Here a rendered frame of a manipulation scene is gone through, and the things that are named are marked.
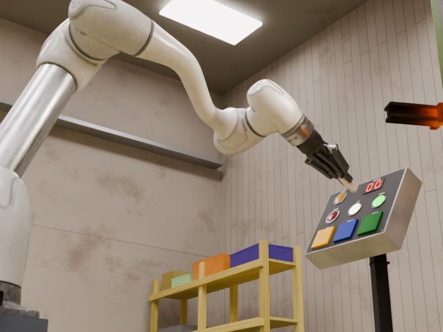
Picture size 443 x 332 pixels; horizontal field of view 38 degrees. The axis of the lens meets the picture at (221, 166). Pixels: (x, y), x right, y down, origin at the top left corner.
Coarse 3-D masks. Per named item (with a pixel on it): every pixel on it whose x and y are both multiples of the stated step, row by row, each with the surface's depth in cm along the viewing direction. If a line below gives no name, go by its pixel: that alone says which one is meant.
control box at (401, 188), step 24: (408, 168) 201; (360, 192) 212; (384, 192) 200; (408, 192) 198; (336, 216) 212; (360, 216) 201; (384, 216) 191; (408, 216) 194; (312, 240) 213; (360, 240) 192; (384, 240) 187; (336, 264) 206
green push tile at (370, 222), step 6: (366, 216) 197; (372, 216) 194; (378, 216) 192; (366, 222) 194; (372, 222) 192; (378, 222) 190; (360, 228) 195; (366, 228) 192; (372, 228) 189; (360, 234) 193
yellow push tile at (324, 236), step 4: (328, 228) 209; (332, 228) 207; (320, 232) 211; (324, 232) 209; (328, 232) 207; (332, 232) 206; (316, 236) 211; (320, 236) 209; (324, 236) 207; (328, 236) 205; (316, 240) 209; (320, 240) 207; (324, 240) 205; (328, 240) 204; (312, 244) 209; (316, 244) 207; (320, 244) 205; (324, 244) 204; (312, 248) 208
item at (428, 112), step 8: (392, 104) 115; (400, 104) 115; (408, 104) 116; (416, 104) 116; (424, 104) 116; (440, 104) 116; (392, 112) 116; (400, 112) 116; (408, 112) 116; (416, 112) 116; (424, 112) 116; (432, 112) 117; (440, 112) 115; (392, 120) 116; (400, 120) 116; (408, 120) 116; (416, 120) 116; (424, 120) 115; (432, 120) 115; (440, 120) 115; (432, 128) 118
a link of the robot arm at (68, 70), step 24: (48, 48) 155; (72, 48) 154; (48, 72) 151; (72, 72) 154; (96, 72) 162; (24, 96) 147; (48, 96) 148; (24, 120) 143; (48, 120) 147; (0, 144) 138; (24, 144) 141; (24, 168) 141
